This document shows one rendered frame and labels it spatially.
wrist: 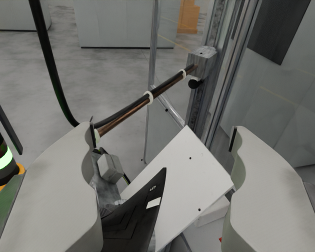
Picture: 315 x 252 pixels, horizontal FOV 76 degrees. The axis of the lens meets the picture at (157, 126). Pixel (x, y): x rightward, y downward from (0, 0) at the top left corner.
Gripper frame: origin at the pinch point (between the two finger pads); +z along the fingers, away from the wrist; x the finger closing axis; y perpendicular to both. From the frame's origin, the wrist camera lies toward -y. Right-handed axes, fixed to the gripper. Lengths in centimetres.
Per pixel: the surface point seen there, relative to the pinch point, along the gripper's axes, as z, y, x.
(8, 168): 5.6, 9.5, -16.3
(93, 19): 540, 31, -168
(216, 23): 63, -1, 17
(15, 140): 6.5, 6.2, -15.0
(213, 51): 61, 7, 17
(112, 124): 21.5, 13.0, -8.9
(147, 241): 7.3, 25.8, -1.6
